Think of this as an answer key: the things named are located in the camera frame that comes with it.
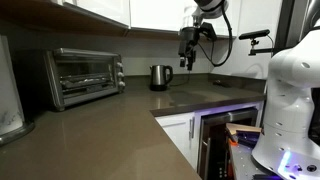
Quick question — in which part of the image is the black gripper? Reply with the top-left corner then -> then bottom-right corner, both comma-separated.
178,26 -> 201,72

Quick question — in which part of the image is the glass oven door with handle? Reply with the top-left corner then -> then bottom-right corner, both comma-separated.
53,49 -> 120,108

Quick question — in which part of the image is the white upper cabinet door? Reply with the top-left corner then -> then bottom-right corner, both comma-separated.
63,0 -> 131,30
129,0 -> 198,33

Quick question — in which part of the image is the white cabinet door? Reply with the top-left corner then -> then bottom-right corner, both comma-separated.
63,0 -> 131,30
155,112 -> 198,170
129,0 -> 198,33

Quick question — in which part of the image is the white lower cabinet door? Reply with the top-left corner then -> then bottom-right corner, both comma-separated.
155,112 -> 198,170

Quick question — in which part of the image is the foil covered oven tray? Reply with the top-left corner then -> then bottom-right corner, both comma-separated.
61,76 -> 110,90

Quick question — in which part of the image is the stainless steel toaster oven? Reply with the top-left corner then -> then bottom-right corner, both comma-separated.
44,47 -> 127,112

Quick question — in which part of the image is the stainless steel electric kettle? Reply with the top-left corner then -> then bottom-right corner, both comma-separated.
149,64 -> 174,92

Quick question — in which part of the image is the wooden cart top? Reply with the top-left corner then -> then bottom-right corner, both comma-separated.
225,122 -> 263,135

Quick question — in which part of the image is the under-counter steel appliance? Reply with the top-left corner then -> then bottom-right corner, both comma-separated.
197,107 -> 260,180

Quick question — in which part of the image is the orange black clamp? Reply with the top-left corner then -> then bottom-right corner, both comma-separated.
228,136 -> 239,147

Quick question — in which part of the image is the white perforated robot table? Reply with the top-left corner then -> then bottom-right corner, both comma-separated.
228,138 -> 278,180

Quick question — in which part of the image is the black kettle power cord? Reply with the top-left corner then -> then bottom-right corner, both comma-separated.
168,69 -> 192,88

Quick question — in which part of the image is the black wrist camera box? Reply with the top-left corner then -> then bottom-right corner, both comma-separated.
199,22 -> 218,43

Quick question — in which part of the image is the black stereo camera on mount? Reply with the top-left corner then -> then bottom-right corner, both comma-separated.
238,28 -> 275,57

